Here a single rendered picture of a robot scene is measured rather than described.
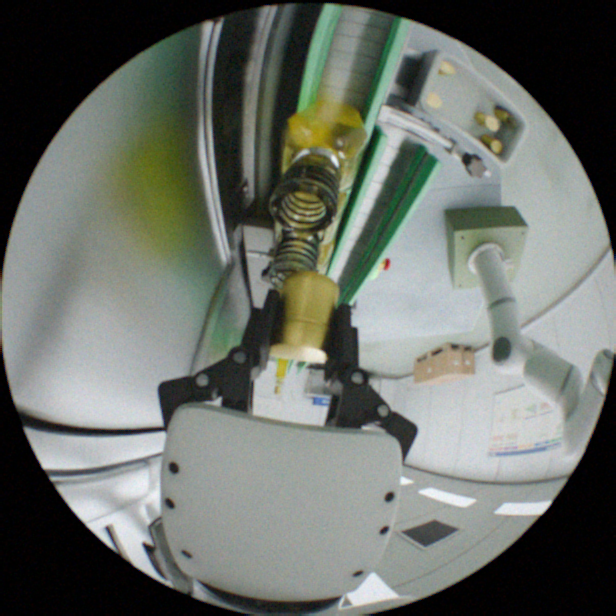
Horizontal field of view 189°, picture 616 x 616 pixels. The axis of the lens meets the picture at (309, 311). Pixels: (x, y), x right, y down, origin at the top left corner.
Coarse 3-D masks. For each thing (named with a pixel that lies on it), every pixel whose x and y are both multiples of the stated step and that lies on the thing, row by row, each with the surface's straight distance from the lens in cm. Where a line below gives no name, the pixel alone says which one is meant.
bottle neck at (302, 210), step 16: (304, 160) 11; (320, 160) 11; (336, 160) 13; (288, 176) 9; (304, 176) 9; (320, 176) 9; (336, 176) 11; (288, 192) 9; (304, 192) 9; (320, 192) 9; (336, 192) 10; (272, 208) 10; (288, 208) 10; (304, 208) 11; (320, 208) 11; (336, 208) 9; (288, 224) 10; (304, 224) 10; (320, 224) 10
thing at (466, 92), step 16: (432, 64) 41; (464, 64) 44; (432, 80) 40; (448, 80) 49; (464, 80) 51; (480, 80) 47; (448, 96) 49; (464, 96) 50; (480, 96) 53; (496, 96) 50; (432, 112) 40; (448, 112) 49; (464, 112) 50; (512, 112) 53; (464, 128) 51; (480, 128) 53; (512, 128) 53; (528, 128) 52; (480, 144) 45; (512, 144) 51; (496, 160) 48; (512, 160) 50
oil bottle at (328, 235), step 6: (342, 198) 17; (342, 204) 17; (342, 210) 17; (276, 222) 18; (336, 222) 17; (276, 228) 18; (282, 228) 17; (330, 228) 17; (336, 228) 18; (282, 234) 18; (324, 234) 17; (330, 234) 17; (324, 240) 18; (330, 240) 18
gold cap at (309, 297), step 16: (304, 272) 12; (288, 288) 12; (304, 288) 12; (320, 288) 12; (336, 288) 13; (288, 304) 11; (304, 304) 11; (320, 304) 11; (288, 320) 11; (304, 320) 11; (320, 320) 11; (272, 336) 12; (288, 336) 11; (304, 336) 10; (320, 336) 11; (288, 352) 12; (304, 352) 11; (320, 352) 11
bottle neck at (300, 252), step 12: (288, 240) 14; (300, 240) 14; (312, 240) 15; (276, 252) 15; (288, 252) 13; (300, 252) 13; (312, 252) 14; (276, 264) 13; (288, 264) 13; (300, 264) 13; (312, 264) 14; (276, 276) 14
